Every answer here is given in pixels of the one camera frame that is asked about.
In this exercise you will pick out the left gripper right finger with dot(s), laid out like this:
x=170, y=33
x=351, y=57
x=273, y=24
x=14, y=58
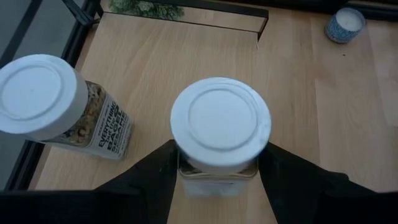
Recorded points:
x=311, y=202

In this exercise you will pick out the everything bagel seasoning jar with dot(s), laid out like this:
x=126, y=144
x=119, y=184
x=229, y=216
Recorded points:
x=37, y=93
x=220, y=121

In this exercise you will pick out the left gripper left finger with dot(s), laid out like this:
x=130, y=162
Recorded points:
x=109, y=208

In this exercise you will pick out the potted green plant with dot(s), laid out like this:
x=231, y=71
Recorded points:
x=146, y=7

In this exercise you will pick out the black aluminium rig frame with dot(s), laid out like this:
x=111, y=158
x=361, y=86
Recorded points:
x=31, y=155

